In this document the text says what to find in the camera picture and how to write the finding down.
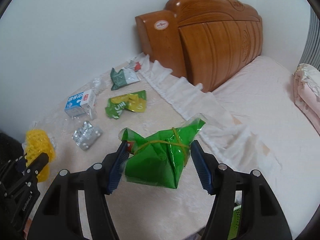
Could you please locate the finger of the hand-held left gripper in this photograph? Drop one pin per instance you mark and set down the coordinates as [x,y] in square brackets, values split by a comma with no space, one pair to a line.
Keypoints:
[37,163]
[13,165]

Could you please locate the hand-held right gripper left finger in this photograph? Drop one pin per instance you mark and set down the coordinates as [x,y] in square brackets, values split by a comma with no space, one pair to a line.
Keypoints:
[117,171]

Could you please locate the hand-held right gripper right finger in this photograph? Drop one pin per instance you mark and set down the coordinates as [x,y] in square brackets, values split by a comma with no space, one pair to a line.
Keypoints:
[203,171]

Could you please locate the yellow foam net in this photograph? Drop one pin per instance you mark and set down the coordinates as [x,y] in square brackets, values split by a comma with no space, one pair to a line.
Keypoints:
[37,140]

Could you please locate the green plastic bag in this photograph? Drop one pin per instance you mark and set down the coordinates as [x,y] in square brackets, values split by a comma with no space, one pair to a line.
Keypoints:
[155,165]

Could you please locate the blue white milk carton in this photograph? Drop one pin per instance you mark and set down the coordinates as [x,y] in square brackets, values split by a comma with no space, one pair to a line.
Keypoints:
[75,105]

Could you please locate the silver foil blister pack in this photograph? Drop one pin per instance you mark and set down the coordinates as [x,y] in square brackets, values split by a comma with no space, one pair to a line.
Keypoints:
[85,133]

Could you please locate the green plastic basket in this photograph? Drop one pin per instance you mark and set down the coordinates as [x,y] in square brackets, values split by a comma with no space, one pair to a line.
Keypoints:
[236,222]

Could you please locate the yellow green snack wrapper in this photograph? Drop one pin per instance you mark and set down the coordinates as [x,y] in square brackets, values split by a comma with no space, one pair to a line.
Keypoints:
[120,107]

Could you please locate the crumpled clear plastic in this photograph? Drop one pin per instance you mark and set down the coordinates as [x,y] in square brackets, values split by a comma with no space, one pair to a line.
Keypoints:
[98,85]

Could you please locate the green white packet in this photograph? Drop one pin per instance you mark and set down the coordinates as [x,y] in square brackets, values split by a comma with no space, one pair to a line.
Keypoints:
[120,80]

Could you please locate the pink bed sheet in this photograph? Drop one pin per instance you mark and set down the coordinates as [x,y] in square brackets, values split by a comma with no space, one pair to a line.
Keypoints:
[275,105]

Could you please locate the crumpled white red wrapper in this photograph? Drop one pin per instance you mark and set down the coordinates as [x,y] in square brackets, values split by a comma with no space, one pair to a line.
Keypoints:
[136,66]

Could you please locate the wooden headboard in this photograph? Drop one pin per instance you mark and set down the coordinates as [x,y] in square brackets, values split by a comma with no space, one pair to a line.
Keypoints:
[212,42]

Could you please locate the folded pink blanket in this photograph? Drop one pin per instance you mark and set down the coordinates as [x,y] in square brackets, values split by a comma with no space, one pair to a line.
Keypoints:
[307,95]

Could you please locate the grey striped curtain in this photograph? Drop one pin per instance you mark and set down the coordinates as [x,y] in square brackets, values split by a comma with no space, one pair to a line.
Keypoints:
[315,42]

